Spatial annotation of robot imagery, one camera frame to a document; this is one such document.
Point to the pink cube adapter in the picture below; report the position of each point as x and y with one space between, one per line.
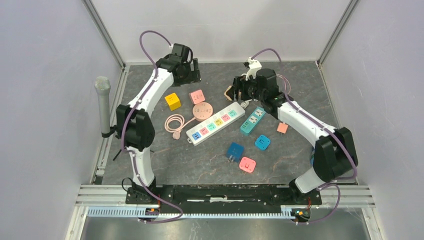
197 97

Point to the beige cube adapter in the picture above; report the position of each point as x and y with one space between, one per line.
229 93

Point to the grey microphone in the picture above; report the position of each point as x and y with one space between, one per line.
103 88

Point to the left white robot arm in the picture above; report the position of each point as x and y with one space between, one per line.
133 121

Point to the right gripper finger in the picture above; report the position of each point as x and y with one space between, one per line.
244 89
236 88

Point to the red-pink cube adapter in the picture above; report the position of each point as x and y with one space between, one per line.
247 165

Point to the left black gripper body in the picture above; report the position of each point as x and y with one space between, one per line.
189 76

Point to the dark blue cube adapter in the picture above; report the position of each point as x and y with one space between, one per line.
234 152

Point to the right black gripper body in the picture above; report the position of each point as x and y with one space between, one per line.
258 94

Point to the light blue cable duct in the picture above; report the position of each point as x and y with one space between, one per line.
144 213

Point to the salmon pink charger plug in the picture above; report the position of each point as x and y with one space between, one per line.
282 127

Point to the pink round socket base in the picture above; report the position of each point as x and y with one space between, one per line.
202 111

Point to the white multicolour power strip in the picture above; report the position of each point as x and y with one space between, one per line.
214 124

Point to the blue green block stack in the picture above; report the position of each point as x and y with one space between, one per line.
312 157

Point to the teal power strip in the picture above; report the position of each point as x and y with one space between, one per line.
252 121

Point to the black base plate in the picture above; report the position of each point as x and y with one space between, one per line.
220 199

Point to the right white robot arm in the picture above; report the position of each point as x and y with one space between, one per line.
334 152

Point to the yellow cube adapter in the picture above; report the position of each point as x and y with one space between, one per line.
173 101

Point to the light blue plug adapter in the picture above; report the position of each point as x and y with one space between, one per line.
262 142

